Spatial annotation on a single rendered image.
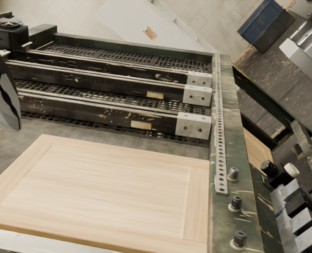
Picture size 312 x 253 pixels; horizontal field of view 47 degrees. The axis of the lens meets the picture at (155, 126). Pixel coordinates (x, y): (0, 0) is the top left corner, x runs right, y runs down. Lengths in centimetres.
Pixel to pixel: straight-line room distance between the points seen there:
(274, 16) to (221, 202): 433
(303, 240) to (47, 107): 100
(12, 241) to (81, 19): 580
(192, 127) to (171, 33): 347
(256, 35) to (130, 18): 170
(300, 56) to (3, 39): 65
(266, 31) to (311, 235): 440
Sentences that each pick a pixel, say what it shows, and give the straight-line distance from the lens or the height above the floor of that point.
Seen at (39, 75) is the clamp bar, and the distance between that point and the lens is 180.
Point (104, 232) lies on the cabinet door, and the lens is 85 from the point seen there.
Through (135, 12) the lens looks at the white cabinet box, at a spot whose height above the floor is 167.
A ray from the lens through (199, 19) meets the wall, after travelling 609.
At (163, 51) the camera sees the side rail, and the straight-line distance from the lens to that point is 244.
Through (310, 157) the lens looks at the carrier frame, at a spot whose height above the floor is 18.
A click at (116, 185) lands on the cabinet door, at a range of 100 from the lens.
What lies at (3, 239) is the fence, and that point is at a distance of 83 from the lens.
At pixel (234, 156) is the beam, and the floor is 84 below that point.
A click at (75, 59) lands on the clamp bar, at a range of 196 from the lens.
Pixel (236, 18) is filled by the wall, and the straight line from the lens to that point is 610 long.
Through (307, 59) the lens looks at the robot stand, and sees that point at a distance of 93.
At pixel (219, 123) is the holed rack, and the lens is 136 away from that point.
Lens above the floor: 126
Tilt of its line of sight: 9 degrees down
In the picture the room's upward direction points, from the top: 52 degrees counter-clockwise
